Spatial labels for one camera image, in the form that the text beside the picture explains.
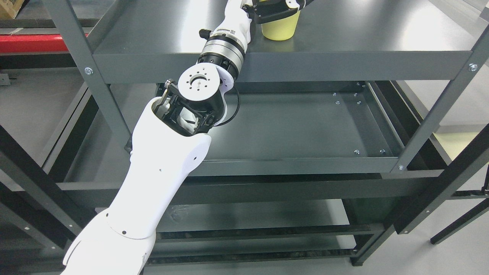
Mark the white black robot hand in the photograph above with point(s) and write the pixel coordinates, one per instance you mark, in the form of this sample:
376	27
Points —
247	14

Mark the yellow plastic cup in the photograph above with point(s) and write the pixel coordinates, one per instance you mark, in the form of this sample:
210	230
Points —
282	29

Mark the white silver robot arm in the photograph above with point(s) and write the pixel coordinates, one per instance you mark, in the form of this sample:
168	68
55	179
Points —
170	140

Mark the grey metal shelf unit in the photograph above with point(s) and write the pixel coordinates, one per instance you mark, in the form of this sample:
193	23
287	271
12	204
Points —
309	105

